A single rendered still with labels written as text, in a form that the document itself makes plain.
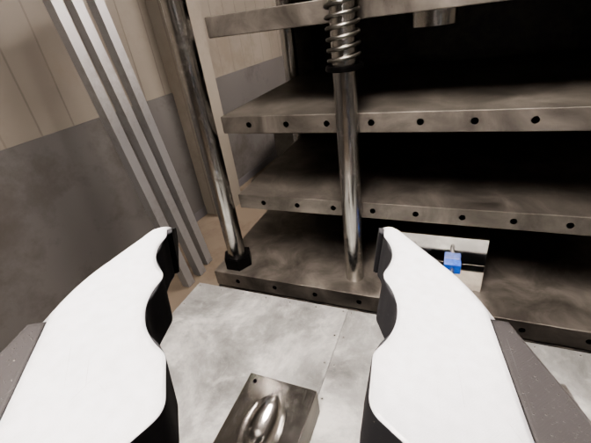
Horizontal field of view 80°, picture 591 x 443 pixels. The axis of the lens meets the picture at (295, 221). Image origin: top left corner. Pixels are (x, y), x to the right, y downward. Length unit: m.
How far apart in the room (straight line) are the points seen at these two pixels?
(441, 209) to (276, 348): 0.55
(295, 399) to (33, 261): 2.00
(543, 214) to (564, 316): 0.27
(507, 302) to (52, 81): 2.44
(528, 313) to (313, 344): 0.56
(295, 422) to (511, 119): 0.76
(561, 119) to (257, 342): 0.85
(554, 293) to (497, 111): 0.54
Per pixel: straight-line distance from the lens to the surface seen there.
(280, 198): 1.10
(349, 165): 0.93
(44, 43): 2.59
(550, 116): 0.93
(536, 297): 1.17
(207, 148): 1.07
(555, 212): 1.04
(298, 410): 0.77
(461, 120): 0.91
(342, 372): 0.89
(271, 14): 1.00
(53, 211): 2.53
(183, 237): 2.51
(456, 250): 1.06
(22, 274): 2.52
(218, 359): 0.97
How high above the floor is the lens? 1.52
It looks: 30 degrees down
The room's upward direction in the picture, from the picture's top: 8 degrees counter-clockwise
